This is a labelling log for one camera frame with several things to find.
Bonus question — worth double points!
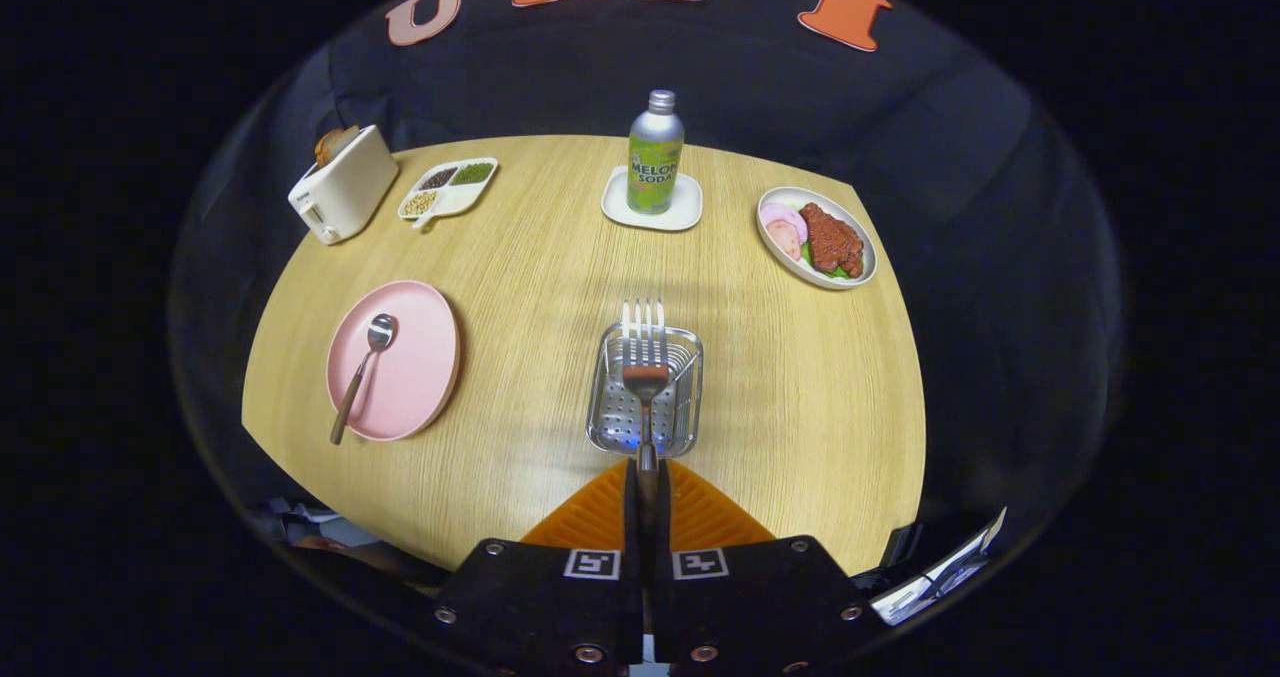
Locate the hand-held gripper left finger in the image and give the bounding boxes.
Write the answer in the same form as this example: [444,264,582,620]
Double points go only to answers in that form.
[430,457,643,677]

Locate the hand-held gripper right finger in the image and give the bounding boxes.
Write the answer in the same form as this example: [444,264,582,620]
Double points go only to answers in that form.
[655,457,887,677]

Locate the wooden-handled metal fork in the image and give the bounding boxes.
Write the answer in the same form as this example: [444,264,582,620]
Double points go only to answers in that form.
[620,297,671,473]

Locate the wooden-handled metal spoon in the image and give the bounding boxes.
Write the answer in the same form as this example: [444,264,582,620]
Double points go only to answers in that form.
[329,313,399,446]

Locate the metal mesh basket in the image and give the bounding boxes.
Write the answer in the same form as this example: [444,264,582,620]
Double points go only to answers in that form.
[585,322,705,458]

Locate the pink round plate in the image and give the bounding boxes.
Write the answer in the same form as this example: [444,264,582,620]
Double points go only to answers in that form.
[326,279,463,443]

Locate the white oval plate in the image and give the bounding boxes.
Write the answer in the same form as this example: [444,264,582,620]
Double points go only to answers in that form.
[756,186,879,290]

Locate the green lettuce leaf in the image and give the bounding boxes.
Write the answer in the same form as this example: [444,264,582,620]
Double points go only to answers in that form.
[800,242,851,280]

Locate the white square coaster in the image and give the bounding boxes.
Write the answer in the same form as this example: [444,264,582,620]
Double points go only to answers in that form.
[601,165,704,233]

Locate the pink ham slices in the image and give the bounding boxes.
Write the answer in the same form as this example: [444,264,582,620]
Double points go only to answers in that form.
[760,203,809,262]

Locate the red-brown meat piece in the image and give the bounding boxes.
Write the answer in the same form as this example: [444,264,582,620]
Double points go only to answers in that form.
[798,202,865,279]

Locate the green soda bottle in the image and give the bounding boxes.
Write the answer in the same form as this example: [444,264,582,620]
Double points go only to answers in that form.
[626,89,686,216]

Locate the white divided snack dish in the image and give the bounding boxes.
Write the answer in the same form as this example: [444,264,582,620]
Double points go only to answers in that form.
[397,157,499,230]

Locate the white toaster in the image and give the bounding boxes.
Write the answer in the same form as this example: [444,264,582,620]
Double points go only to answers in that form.
[288,125,400,246]

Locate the toasted bread slices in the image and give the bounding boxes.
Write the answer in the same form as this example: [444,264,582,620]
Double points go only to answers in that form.
[313,125,361,168]

